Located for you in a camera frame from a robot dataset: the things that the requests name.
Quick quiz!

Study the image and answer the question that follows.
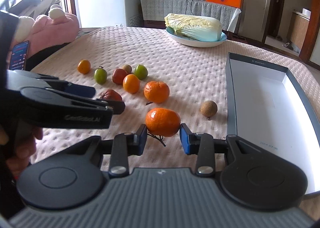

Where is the grey shallow cardboard box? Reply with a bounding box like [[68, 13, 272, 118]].
[[226, 53, 319, 194]]

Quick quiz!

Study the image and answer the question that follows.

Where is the pink plush toy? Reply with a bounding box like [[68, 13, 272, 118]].
[[10, 4, 80, 58]]

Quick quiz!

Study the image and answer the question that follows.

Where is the green tomato with stem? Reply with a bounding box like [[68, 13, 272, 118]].
[[94, 66, 107, 85]]

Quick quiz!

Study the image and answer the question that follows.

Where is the red tomato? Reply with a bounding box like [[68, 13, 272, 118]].
[[112, 68, 128, 85]]

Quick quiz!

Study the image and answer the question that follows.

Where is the cloth covered tv cabinet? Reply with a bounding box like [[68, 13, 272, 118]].
[[140, 0, 241, 32]]

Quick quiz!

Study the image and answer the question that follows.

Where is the napa cabbage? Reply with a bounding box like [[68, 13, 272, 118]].
[[164, 13, 222, 42]]

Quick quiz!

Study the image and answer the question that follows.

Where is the green round tomato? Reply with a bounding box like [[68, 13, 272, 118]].
[[134, 65, 148, 80]]

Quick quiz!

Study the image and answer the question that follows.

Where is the white chest freezer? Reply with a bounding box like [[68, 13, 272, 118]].
[[78, 0, 143, 28]]

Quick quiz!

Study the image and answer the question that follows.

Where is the pink quilted table cover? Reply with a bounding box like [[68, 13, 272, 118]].
[[31, 27, 319, 163]]

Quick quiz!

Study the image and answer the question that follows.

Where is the orange cherry tomato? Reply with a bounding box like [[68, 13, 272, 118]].
[[123, 74, 140, 94]]

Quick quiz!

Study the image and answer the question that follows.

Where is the small orange tomato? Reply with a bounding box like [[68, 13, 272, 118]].
[[77, 60, 91, 75]]

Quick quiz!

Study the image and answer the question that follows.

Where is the smartphone with lit screen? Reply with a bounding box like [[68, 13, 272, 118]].
[[9, 41, 29, 71]]

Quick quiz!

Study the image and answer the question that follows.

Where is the small brown longan back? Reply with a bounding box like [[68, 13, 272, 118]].
[[122, 64, 132, 74]]

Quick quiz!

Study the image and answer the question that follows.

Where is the dark red wrinkled fruit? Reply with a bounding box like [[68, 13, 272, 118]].
[[99, 89, 123, 101]]

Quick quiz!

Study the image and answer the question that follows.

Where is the mandarin orange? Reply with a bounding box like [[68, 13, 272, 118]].
[[145, 108, 181, 137], [144, 81, 170, 104]]

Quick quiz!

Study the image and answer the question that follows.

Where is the white blue plate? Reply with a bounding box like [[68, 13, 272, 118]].
[[165, 27, 227, 48]]

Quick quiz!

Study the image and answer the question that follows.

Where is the wooden hallway cabinet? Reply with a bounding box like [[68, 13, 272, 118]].
[[287, 10, 310, 53]]

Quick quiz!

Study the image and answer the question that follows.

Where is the person's left hand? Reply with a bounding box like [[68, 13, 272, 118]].
[[6, 127, 43, 179]]

